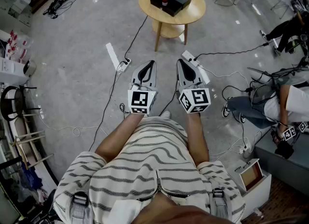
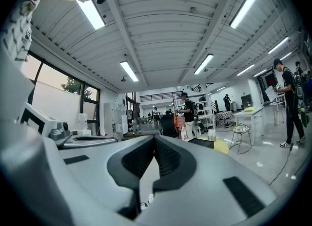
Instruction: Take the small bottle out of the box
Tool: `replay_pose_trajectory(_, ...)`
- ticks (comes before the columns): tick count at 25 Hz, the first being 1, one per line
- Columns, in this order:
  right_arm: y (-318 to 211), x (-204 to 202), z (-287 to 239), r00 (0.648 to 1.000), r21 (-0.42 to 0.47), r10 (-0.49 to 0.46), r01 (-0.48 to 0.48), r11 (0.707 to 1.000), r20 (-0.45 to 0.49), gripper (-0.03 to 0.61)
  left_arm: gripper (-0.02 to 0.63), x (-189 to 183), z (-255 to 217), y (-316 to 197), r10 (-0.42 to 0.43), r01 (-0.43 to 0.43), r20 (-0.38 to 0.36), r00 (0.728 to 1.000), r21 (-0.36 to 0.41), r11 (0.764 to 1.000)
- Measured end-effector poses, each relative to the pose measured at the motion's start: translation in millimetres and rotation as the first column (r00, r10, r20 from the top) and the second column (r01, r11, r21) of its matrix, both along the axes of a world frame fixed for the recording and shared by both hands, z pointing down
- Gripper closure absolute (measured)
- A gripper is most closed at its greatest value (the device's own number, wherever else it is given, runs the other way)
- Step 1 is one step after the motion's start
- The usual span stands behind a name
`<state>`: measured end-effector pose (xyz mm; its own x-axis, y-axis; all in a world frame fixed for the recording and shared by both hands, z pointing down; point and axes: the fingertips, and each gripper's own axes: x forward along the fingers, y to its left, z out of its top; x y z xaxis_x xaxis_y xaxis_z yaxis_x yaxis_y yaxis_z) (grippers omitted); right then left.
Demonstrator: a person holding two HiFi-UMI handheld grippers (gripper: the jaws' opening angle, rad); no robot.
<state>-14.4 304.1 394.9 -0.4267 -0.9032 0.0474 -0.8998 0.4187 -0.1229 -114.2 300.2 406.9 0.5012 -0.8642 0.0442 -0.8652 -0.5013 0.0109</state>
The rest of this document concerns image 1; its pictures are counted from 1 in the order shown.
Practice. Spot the white power adapter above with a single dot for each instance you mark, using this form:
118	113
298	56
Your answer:
204	74

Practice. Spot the person's white shoe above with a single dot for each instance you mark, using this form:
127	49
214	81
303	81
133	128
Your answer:
166	114

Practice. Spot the white power strip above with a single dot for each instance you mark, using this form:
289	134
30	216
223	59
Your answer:
125	64
189	57

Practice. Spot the person's left forearm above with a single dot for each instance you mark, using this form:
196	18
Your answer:
118	138

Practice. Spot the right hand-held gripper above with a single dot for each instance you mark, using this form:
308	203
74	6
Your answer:
199	97

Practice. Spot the black round metal stool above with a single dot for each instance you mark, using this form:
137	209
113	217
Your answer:
14	102

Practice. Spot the round wooden side table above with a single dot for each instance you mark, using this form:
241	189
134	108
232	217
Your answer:
193	10

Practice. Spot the long white flat strip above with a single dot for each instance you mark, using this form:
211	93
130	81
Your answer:
112	54

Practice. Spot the small red-capped bottle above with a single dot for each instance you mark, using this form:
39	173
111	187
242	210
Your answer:
164	1

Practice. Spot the white cabinet with wooden drawer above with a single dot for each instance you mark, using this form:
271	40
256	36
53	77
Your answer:
258	189

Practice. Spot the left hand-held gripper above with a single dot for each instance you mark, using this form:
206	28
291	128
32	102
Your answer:
138	98

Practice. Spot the person's right forearm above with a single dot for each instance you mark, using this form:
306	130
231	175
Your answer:
196	138

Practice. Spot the person's striped cream shirt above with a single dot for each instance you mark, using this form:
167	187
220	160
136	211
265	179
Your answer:
149	165

